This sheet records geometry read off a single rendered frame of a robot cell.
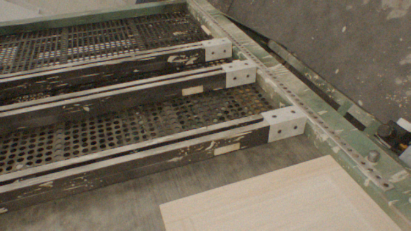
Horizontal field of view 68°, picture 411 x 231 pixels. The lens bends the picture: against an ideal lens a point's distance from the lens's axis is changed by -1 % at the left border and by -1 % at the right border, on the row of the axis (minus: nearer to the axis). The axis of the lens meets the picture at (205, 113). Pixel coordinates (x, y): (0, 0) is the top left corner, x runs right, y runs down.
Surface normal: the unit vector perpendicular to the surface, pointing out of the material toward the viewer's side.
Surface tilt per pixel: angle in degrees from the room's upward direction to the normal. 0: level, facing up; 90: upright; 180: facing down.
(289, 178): 58
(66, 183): 90
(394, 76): 0
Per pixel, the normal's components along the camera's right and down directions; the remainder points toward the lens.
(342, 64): -0.81, -0.24
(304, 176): -0.02, -0.80
